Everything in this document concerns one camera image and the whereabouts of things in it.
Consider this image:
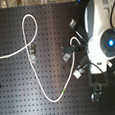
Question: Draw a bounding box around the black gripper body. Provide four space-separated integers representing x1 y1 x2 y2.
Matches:
70 44 87 53

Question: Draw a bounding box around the black sensor block bottom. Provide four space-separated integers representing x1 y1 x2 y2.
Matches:
91 85 102 101

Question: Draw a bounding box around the white cable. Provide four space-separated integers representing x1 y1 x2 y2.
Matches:
0 9 88 108

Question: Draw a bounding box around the metal cable clip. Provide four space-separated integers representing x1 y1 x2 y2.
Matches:
29 44 36 64

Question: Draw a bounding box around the white connector lower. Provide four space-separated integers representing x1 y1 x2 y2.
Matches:
73 68 85 79

